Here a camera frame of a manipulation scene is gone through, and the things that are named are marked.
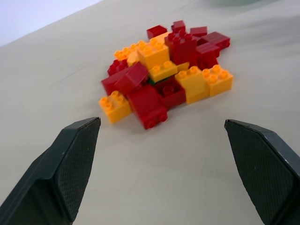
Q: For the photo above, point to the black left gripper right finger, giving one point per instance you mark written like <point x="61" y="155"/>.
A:
<point x="264" y="168"/>

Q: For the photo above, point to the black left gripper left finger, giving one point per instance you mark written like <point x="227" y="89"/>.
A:
<point x="58" y="173"/>

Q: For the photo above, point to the orange toy brick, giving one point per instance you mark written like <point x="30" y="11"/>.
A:
<point x="164" y="70"/>
<point x="195" y="86"/>
<point x="114" y="106"/>
<point x="154" y="54"/>
<point x="219" y="80"/>
<point x="127" y="52"/>

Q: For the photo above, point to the red toy brick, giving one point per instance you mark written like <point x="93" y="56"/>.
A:
<point x="208" y="62"/>
<point x="182" y="48"/>
<point x="147" y="108"/>
<point x="178" y="26"/>
<point x="172" y="93"/>
<point x="216" y="40"/>
<point x="109" y="84"/>
<point x="131" y="78"/>
<point x="116" y="66"/>
<point x="207" y="52"/>
<point x="198" y="31"/>
<point x="156" y="31"/>

